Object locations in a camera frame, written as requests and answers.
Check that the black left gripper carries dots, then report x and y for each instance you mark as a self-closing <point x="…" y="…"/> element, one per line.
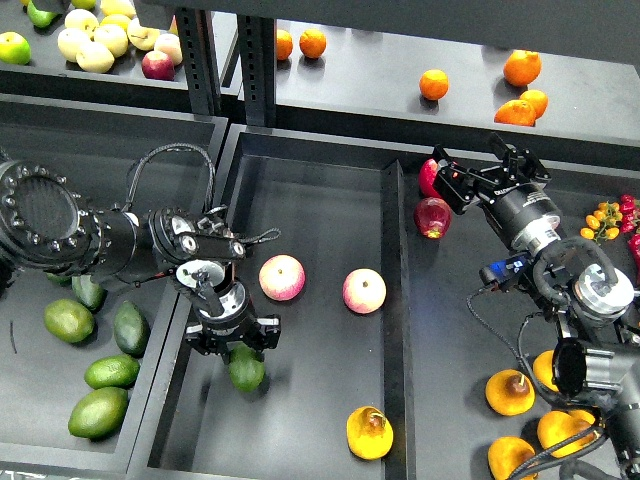
<point x="235" y="323"/>

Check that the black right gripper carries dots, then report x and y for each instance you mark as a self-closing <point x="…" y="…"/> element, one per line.
<point x="515" y="205"/>

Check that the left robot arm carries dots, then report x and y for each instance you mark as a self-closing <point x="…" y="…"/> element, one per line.
<point x="47" y="226"/>

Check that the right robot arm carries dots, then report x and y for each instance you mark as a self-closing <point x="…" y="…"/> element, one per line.
<point x="595" y="364"/>

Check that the dark avocado by bin edge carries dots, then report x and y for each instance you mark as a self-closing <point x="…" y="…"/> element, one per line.
<point x="131" y="330"/>

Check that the dark avocado upright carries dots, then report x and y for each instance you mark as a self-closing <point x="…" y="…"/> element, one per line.
<point x="88" y="293"/>

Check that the green avocado bottom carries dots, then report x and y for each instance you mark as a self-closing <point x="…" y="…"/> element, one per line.
<point x="99" y="414"/>

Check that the green avocado round left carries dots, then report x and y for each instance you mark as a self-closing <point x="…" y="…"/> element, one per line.
<point x="68" y="320"/>

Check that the dark avocado far left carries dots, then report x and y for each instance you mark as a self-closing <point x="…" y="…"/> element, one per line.
<point x="60" y="280"/>

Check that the yellow pear with brown top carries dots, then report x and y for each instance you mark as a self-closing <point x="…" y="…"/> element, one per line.
<point x="510" y="393"/>

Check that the pale yellow pear right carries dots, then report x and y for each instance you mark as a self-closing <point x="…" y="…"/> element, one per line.
<point x="142" y="37"/>

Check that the pale yellow pear front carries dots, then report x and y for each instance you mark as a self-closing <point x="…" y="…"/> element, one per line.
<point x="94" y="57"/>

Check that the bright red apple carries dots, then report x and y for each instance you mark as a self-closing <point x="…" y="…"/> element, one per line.
<point x="426" y="178"/>

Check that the pink apple left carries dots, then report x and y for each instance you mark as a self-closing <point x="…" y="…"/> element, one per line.
<point x="282" y="277"/>

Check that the pink apple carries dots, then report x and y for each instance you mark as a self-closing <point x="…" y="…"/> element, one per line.
<point x="364" y="291"/>
<point x="282" y="277"/>

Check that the dark red apple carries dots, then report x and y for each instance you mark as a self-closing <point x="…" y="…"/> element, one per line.
<point x="432" y="217"/>

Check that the orange front right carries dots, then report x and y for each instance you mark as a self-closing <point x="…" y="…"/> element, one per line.
<point x="516" y="112"/>

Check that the orange behind front one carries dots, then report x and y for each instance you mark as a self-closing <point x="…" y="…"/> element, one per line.
<point x="537" y="99"/>

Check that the orange on shelf middle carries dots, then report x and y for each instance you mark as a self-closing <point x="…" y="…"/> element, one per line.
<point x="434" y="84"/>

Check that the orange on shelf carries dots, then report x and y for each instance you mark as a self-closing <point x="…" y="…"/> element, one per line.
<point x="312" y="43"/>
<point x="434" y="84"/>

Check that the large orange top right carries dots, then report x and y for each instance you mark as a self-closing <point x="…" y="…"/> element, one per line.
<point x="522" y="67"/>

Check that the orange cherry tomato bunch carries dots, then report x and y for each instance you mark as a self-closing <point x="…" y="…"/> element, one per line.
<point x="603" y="224"/>

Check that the pink apple right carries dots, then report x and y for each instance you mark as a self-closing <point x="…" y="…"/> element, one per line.
<point x="364" y="291"/>

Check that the red cherry tomato bunch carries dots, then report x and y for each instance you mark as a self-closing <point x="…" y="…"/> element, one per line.
<point x="629" y="207"/>

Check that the black middle bin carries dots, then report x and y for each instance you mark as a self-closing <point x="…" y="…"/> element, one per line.
<point x="324" y="194"/>

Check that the black bin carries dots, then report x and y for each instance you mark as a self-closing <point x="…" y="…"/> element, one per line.
<point x="41" y="376"/>
<point x="324" y="194"/>

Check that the red chili pepper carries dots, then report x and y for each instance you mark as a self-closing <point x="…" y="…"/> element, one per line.
<point x="634" y="248"/>

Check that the black left bin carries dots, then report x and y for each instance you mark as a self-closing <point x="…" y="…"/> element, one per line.
<point x="41" y="376"/>

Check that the black bin divider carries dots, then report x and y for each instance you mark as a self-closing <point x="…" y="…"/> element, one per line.
<point x="400" y="462"/>

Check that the orange on shelf left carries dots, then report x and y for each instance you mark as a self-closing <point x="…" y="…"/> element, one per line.
<point x="312" y="43"/>

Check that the red apple on shelf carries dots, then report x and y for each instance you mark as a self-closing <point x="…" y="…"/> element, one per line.
<point x="157" y="65"/>

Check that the pink peach on shelf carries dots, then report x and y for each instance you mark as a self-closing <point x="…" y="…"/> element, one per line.
<point x="169" y="44"/>

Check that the orange half hidden by post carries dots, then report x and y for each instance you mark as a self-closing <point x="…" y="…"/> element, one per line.
<point x="284" y="44"/>

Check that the black shelf post right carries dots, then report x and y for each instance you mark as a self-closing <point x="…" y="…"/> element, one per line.
<point x="257" y="48"/>

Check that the black shelf post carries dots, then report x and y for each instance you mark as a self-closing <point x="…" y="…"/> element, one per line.
<point x="196" y="36"/>
<point x="257" y="48"/>

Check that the black shelf post left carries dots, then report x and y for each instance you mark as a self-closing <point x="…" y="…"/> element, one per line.
<point x="196" y="36"/>

